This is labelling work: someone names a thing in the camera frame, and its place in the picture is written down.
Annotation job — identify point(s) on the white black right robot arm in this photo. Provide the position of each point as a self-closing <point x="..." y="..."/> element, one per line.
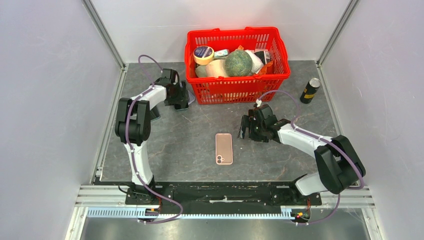
<point x="338" y="164"/>

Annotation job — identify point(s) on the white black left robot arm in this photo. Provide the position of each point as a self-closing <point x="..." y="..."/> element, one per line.
<point x="134" y="116"/>

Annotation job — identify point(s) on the red plastic shopping basket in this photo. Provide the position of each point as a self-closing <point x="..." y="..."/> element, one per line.
<point x="243" y="89"/>

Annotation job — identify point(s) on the green patterned ball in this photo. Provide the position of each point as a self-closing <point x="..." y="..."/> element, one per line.
<point x="238" y="64"/>

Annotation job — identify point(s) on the black white packet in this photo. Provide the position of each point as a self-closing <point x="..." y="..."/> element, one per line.
<point x="263" y="55"/>

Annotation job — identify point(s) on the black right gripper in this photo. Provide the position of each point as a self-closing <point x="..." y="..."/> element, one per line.
<point x="248" y="121"/>

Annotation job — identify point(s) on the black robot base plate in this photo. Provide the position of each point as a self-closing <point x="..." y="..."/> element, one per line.
<point x="220" y="197"/>

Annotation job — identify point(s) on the masking tape roll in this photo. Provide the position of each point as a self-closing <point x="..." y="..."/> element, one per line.
<point x="203" y="55"/>

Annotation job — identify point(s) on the small teal box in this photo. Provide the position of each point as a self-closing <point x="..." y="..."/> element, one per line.
<point x="221" y="53"/>

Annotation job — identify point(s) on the white plastic bag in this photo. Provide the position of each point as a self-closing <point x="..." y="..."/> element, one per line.
<point x="257" y="63"/>

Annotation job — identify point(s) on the lilac phone case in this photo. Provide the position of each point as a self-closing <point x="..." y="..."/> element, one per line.
<point x="191" y="97"/>

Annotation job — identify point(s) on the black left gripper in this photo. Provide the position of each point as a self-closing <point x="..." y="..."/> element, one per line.
<point x="183" y="96"/>

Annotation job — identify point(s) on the orange snack packet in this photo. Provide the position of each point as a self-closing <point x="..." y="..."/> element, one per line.
<point x="267" y="69"/>

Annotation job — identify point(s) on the dark green smartphone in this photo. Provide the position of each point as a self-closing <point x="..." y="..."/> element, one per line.
<point x="183" y="105"/>

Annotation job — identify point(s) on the black yellow drink can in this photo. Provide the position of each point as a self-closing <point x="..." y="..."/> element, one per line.
<point x="310" y="90"/>

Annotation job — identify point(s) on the beige paper bag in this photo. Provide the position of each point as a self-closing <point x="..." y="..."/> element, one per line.
<point x="214" y="69"/>

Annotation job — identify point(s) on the pink phone case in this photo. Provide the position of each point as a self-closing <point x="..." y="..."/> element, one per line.
<point x="223" y="149"/>

